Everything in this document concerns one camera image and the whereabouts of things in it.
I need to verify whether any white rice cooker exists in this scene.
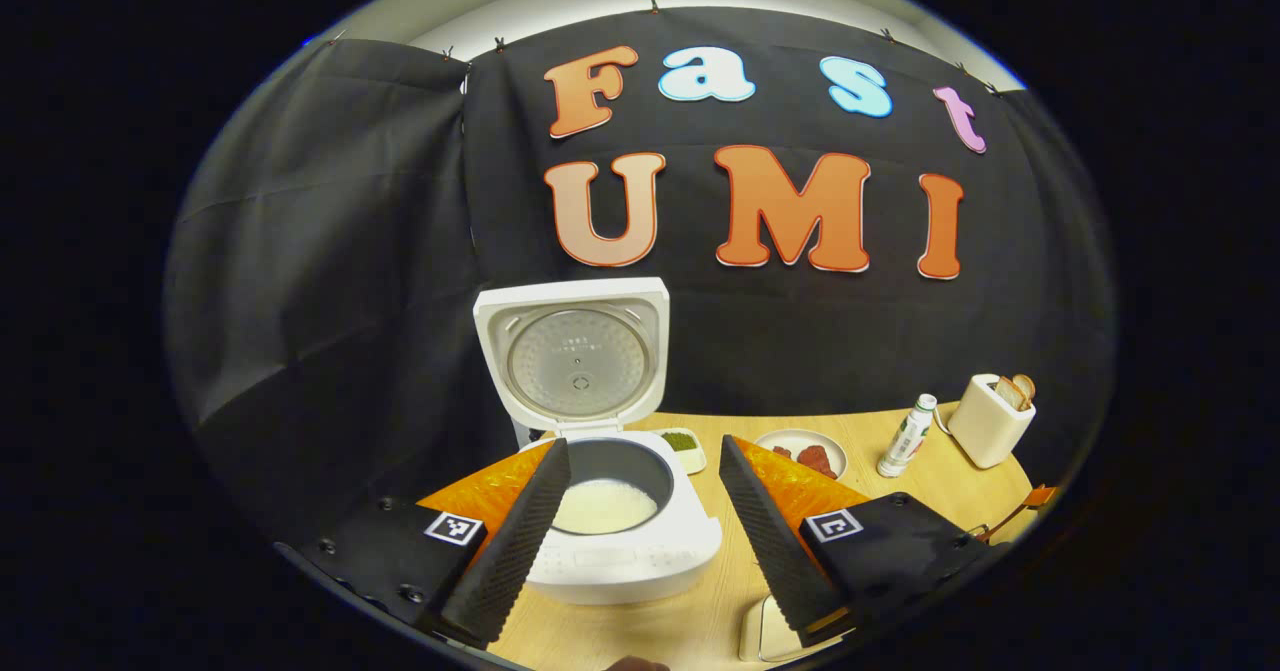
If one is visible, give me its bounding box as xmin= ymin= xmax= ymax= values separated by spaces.
xmin=473 ymin=277 xmax=723 ymax=607

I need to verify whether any white dish of green beans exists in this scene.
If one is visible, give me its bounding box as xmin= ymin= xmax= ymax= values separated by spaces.
xmin=655 ymin=429 xmax=708 ymax=475

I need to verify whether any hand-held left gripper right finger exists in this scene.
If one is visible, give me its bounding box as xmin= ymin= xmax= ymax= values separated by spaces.
xmin=716 ymin=435 xmax=1001 ymax=652

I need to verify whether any white rice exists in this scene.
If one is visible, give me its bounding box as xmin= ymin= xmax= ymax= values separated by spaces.
xmin=550 ymin=478 xmax=659 ymax=536

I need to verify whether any clear plastic rice container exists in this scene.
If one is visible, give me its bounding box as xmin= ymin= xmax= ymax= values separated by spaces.
xmin=738 ymin=594 xmax=803 ymax=664

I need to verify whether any cream toaster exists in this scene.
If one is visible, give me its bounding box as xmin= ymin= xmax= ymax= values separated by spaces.
xmin=947 ymin=373 xmax=1038 ymax=470

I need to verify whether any row of black clips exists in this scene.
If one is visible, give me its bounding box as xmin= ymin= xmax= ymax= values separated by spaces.
xmin=330 ymin=0 xmax=1001 ymax=97

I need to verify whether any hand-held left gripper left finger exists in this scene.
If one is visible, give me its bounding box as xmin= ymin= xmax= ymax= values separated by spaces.
xmin=272 ymin=437 xmax=574 ymax=650

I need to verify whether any brown wooden spoon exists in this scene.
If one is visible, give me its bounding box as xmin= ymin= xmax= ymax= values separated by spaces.
xmin=975 ymin=496 xmax=1041 ymax=542

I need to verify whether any white bottle green label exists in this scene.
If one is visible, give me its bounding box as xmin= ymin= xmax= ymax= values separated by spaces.
xmin=877 ymin=394 xmax=939 ymax=479

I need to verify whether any round beige plate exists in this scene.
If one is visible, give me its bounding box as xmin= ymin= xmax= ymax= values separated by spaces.
xmin=752 ymin=429 xmax=849 ymax=482

